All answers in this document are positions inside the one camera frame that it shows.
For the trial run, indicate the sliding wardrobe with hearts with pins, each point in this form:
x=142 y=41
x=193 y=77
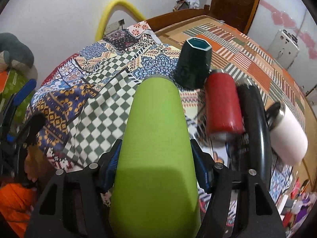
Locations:
x=292 y=15

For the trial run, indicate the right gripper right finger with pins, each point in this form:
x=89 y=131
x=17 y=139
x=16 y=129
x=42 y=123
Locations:
x=256 y=214

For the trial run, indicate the red bottle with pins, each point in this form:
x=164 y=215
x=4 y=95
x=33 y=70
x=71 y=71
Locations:
x=223 y=114

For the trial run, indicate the yellow foam tube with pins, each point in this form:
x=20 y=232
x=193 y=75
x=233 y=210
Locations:
x=114 y=11

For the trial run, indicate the black bottle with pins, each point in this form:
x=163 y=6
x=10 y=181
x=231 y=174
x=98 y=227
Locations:
x=256 y=127

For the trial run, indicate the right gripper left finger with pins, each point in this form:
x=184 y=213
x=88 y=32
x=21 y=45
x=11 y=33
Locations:
x=71 y=204

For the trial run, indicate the dark green hexagonal cup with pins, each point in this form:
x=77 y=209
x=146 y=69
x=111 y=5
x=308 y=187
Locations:
x=193 y=65

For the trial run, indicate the grey plush toy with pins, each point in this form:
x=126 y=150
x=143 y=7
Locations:
x=16 y=55

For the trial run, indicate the wall power socket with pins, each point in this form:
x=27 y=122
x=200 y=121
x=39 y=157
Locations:
x=114 y=27

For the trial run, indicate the patchwork patterned cloth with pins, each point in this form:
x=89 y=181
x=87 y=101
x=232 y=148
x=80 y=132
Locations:
x=88 y=102

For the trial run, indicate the brown wooden door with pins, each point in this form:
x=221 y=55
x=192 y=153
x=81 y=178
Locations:
x=235 y=13

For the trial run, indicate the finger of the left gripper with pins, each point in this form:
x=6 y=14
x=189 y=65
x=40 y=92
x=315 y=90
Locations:
x=24 y=92

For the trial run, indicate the striped patchwork bed sheet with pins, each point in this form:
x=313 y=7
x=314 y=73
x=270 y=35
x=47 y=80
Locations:
x=238 y=55

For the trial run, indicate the green bottle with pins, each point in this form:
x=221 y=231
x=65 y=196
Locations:
x=155 y=189

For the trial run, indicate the white bottle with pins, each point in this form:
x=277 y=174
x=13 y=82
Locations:
x=287 y=137

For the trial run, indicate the wooden bed frame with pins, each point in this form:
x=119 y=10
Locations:
x=165 y=20

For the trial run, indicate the clothes pile in corner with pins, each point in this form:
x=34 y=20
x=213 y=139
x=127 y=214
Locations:
x=186 y=4

